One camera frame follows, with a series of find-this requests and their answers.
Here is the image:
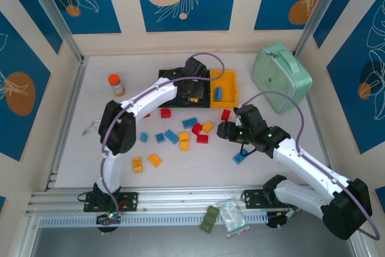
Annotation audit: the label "black two-compartment bin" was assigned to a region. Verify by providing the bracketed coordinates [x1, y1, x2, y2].
[158, 69, 211, 110]

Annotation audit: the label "yellow plastic bin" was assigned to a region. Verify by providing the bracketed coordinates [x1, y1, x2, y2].
[209, 69, 239, 109]

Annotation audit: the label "orange-lidded spice bottle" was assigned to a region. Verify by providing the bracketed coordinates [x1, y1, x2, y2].
[107, 73, 126, 98]

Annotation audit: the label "mint green zip case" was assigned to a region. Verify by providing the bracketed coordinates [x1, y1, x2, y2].
[251, 42, 313, 114]

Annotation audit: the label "clear zip bag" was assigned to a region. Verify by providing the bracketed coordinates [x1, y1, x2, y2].
[217, 198, 251, 238]

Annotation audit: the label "green toy brick off-table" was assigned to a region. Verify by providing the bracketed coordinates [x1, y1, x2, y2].
[199, 205, 220, 234]

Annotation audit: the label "metal scissor tongs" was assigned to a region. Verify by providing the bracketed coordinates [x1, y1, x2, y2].
[82, 119, 102, 137]

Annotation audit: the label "thin black loop cable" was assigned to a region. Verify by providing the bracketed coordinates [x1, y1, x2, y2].
[239, 143, 257, 158]

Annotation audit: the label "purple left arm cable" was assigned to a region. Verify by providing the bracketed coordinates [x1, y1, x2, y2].
[99, 52, 227, 234]

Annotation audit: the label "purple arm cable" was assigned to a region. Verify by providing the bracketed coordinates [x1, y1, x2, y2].
[239, 90, 380, 241]
[99, 52, 227, 234]

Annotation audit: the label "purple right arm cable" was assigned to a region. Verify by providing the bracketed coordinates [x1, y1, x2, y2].
[239, 90, 380, 241]

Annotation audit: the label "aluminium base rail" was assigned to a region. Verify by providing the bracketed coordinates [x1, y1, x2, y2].
[25, 186, 357, 217]

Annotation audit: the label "aluminium side rail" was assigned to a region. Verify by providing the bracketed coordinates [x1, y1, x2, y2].
[296, 54, 339, 185]
[43, 57, 90, 191]

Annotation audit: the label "grey slotted cable duct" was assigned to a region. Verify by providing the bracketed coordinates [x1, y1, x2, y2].
[38, 212, 268, 228]

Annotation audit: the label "aluminium frame post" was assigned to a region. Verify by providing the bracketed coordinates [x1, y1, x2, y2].
[20, 0, 88, 65]
[293, 0, 350, 58]

